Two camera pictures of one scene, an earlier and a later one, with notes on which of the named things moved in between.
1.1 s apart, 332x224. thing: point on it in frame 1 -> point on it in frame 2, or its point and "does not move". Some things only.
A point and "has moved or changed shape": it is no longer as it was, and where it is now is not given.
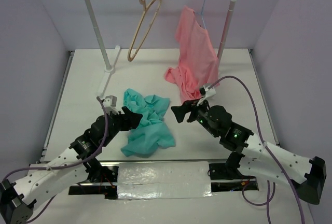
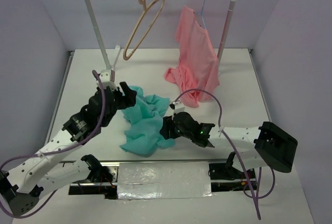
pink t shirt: (197, 66) does not move
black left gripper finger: (129, 120) -> (130, 95)
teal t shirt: (152, 130) does not move
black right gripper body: (199, 112) -> (175, 131)
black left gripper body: (116, 125) -> (120, 100)
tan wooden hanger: (141, 0) has moved or changed shape
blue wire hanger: (201, 13) does not move
